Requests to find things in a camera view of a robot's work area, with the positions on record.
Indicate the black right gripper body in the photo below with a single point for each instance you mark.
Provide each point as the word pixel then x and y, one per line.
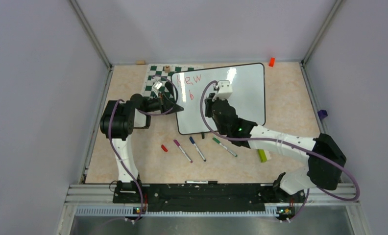
pixel 209 112

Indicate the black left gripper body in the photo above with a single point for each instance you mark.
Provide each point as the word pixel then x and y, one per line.
pixel 156 104

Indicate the white whiteboard black frame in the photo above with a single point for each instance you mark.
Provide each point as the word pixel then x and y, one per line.
pixel 243 86

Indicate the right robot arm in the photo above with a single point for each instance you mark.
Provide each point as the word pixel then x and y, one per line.
pixel 323 160

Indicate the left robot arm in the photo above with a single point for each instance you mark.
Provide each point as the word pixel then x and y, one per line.
pixel 117 123

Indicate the black sparkly microphone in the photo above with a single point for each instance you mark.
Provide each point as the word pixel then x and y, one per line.
pixel 170 87

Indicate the green capped marker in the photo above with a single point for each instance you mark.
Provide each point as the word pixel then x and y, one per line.
pixel 225 147

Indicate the pink capped marker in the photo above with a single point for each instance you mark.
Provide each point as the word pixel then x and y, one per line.
pixel 182 150

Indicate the green white chess mat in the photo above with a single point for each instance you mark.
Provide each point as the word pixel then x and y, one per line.
pixel 157 78

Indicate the blue capped marker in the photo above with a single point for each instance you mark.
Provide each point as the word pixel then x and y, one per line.
pixel 197 148

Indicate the wooden cork piece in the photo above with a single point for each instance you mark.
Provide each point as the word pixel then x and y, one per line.
pixel 140 62

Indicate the green lego brick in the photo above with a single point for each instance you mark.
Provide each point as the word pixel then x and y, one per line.
pixel 264 156

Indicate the orange block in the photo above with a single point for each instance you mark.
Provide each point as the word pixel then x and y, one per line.
pixel 272 62

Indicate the purple block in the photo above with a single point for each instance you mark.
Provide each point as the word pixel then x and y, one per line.
pixel 322 114

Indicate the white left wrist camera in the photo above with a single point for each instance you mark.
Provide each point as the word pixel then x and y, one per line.
pixel 157 86

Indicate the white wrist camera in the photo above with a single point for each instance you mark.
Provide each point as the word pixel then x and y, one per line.
pixel 157 86
pixel 223 90

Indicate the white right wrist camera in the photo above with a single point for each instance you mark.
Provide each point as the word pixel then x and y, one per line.
pixel 223 90

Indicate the marker on base rail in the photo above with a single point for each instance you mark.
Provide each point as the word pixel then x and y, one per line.
pixel 201 182

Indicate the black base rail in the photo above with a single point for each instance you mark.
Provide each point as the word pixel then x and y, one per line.
pixel 203 197

